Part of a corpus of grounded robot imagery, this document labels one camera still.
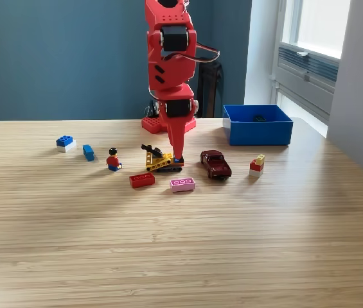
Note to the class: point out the yellow toy digger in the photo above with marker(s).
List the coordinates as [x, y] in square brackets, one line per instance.
[160, 162]

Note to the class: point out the black brick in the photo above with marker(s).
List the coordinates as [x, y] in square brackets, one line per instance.
[260, 118]

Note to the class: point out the blue plastic bin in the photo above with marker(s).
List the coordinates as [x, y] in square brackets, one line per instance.
[258, 134]

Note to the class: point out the black chair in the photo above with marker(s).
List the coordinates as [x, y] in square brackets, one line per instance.
[214, 93]

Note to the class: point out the flat pink brick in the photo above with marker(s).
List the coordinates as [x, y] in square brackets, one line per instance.
[182, 185]

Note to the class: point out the dark red toy car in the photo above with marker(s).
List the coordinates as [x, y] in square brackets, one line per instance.
[218, 167]

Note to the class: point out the flat red brick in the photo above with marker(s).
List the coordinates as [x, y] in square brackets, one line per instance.
[142, 181]

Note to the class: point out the toy figure red shirt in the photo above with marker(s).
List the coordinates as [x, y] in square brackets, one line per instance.
[113, 160]

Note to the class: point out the red white yellow brick stack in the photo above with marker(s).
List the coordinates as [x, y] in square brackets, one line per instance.
[256, 168]

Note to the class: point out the small blue brick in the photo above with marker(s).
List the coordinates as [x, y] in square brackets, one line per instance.
[88, 153]

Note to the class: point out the blue and white brick stack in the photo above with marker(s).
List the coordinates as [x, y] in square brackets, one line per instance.
[65, 142]

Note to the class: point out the grey window vent panel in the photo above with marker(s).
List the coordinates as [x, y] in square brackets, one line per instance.
[309, 83]

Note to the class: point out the white window frame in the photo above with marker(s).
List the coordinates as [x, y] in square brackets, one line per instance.
[288, 22]

